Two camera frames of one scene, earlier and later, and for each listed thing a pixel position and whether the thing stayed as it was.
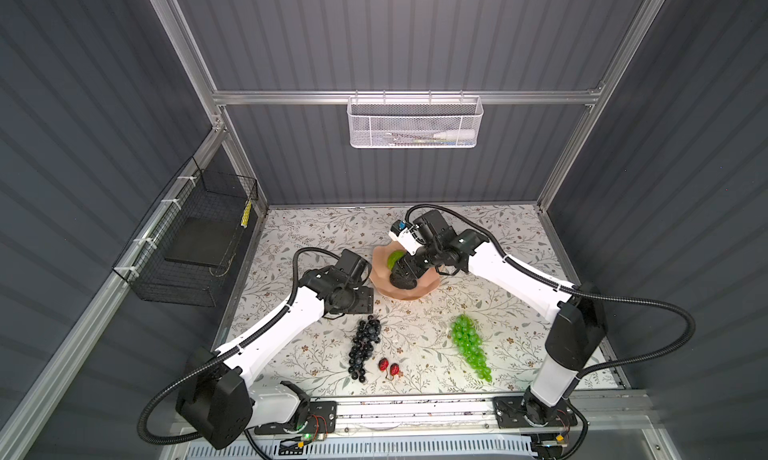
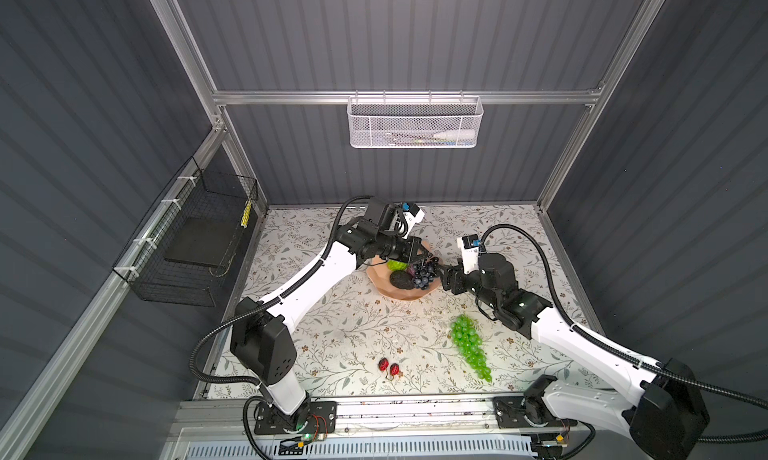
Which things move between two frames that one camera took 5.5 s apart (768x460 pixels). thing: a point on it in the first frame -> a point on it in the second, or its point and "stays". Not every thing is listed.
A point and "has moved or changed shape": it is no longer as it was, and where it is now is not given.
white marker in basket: x=458 y=134 stays
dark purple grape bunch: x=367 y=335 has moved or changed shape
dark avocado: x=402 y=282 stays
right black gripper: x=405 y=265 -> x=453 y=274
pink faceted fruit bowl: x=380 y=275 stays
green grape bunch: x=469 y=342 stays
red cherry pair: x=383 y=364 stays
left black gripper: x=366 y=300 -> x=408 y=255
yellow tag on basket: x=246 y=214 stays
